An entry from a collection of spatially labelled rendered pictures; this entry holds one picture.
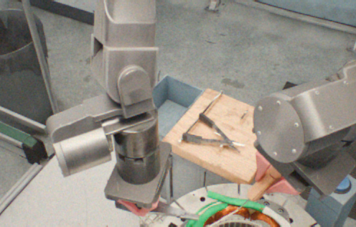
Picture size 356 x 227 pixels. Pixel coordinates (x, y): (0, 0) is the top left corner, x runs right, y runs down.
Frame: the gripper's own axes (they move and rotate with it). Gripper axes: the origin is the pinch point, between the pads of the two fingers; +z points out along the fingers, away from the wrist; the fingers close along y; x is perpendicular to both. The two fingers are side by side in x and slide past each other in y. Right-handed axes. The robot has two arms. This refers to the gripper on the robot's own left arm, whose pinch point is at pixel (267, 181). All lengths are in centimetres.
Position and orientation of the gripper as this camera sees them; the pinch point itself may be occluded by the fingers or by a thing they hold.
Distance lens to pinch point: 56.1
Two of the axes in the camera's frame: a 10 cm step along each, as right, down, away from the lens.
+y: 6.7, 7.1, -2.2
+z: -3.1, 5.4, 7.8
